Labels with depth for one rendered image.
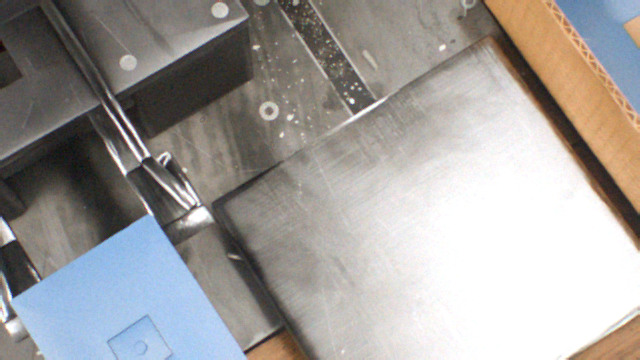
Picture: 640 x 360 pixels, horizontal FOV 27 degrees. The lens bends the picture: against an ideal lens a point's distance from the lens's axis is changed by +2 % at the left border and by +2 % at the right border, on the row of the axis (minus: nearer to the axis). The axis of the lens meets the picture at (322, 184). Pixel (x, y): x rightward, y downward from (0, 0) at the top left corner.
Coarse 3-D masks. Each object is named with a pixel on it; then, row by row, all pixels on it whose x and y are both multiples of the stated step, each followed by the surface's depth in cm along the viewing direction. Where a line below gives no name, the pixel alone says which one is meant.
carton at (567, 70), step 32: (480, 0) 71; (512, 0) 67; (544, 0) 64; (512, 32) 70; (544, 32) 66; (544, 64) 68; (576, 64) 65; (576, 96) 67; (608, 96) 63; (576, 128) 69; (608, 128) 65; (608, 160) 68
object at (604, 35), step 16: (560, 0) 71; (576, 0) 71; (592, 0) 71; (608, 0) 71; (624, 0) 71; (576, 16) 70; (592, 16) 70; (608, 16) 70; (624, 16) 70; (576, 32) 70; (592, 32) 70; (608, 32) 70; (624, 32) 70; (592, 48) 70; (608, 48) 70; (624, 48) 70; (608, 64) 70; (624, 64) 70; (624, 80) 70; (624, 96) 69
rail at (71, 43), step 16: (48, 0) 61; (48, 16) 61; (64, 32) 61; (80, 48) 61; (80, 64) 61; (96, 80) 61; (112, 96) 60; (112, 112) 60; (128, 128) 60; (144, 144) 60; (144, 160) 60
